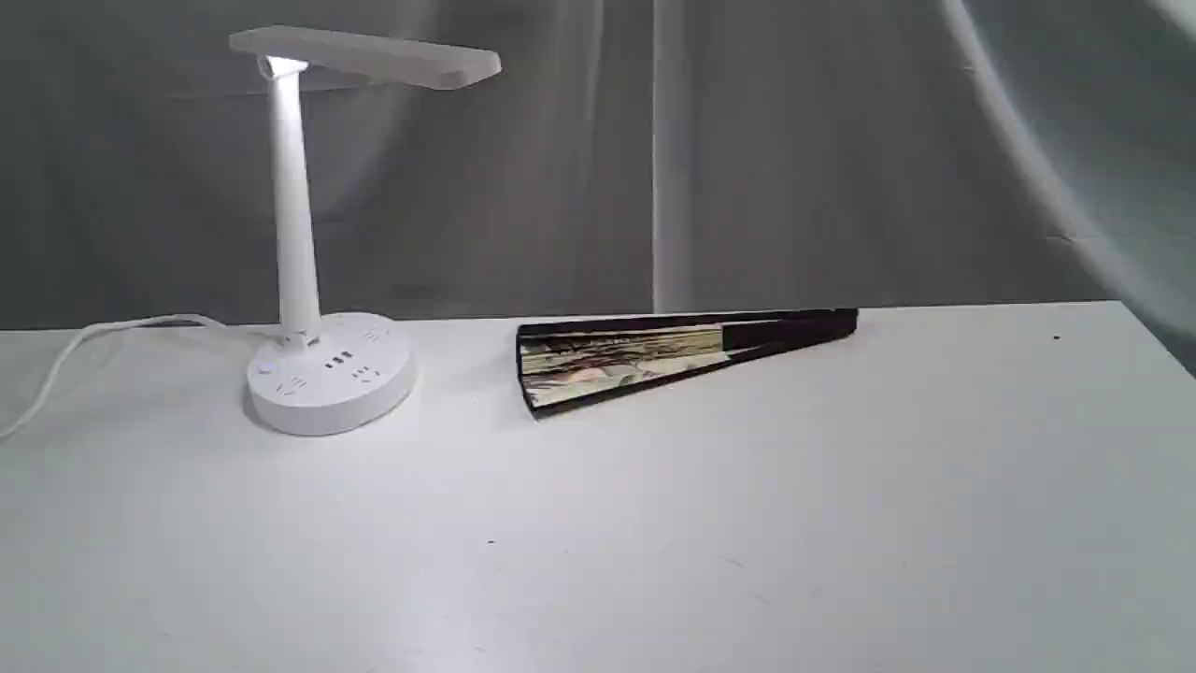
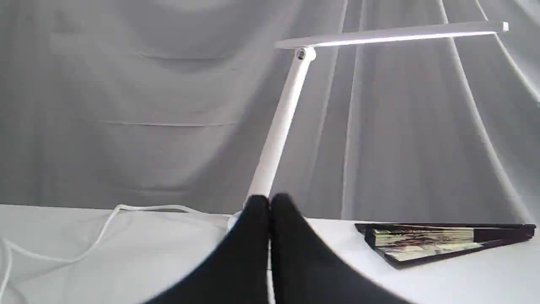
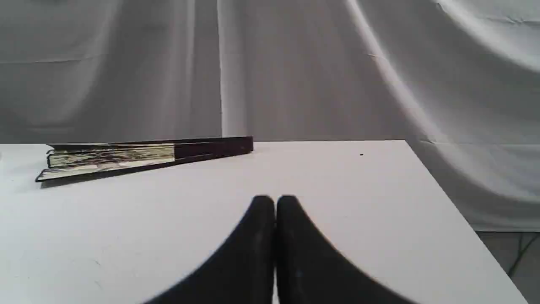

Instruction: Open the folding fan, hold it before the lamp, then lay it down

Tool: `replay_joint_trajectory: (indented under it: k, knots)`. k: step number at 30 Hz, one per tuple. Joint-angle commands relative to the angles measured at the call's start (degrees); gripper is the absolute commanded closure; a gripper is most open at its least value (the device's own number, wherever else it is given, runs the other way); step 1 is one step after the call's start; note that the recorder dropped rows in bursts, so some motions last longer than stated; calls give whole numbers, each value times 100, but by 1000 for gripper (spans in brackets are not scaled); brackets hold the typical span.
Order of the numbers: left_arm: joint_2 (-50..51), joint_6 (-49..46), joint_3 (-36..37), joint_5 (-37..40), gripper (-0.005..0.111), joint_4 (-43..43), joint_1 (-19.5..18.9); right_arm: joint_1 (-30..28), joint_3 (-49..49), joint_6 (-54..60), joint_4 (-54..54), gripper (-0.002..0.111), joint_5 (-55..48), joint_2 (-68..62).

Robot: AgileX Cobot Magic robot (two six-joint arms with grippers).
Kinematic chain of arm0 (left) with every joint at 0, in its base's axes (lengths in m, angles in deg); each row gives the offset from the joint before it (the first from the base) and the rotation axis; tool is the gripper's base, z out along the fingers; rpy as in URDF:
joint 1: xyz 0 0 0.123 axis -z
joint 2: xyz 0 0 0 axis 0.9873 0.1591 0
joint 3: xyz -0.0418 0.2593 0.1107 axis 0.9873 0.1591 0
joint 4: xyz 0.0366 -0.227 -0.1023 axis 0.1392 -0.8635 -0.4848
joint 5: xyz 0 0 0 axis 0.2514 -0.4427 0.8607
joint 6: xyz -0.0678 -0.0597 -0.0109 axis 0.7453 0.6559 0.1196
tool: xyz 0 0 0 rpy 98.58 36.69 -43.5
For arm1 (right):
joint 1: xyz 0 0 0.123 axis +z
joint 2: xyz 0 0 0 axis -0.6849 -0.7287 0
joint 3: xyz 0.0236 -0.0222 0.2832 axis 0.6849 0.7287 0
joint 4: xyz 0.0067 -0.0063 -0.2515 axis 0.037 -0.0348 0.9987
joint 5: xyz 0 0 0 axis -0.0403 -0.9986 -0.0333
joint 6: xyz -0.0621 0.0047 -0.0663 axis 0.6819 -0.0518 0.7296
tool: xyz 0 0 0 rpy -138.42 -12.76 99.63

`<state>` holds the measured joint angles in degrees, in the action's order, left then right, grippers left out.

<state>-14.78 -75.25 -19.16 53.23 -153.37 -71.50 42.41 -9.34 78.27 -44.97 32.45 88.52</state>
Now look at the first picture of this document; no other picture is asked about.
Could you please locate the white lamp power cable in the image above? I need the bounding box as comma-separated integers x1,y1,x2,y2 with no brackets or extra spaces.
0,314,281,440

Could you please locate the painted paper folding fan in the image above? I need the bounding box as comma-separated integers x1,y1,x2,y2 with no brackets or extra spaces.
514,308,860,420

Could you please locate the grey backdrop curtain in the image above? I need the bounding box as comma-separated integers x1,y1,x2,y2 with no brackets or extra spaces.
4,1,1192,369

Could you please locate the white desk lamp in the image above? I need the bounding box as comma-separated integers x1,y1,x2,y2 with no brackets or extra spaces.
228,25,504,438

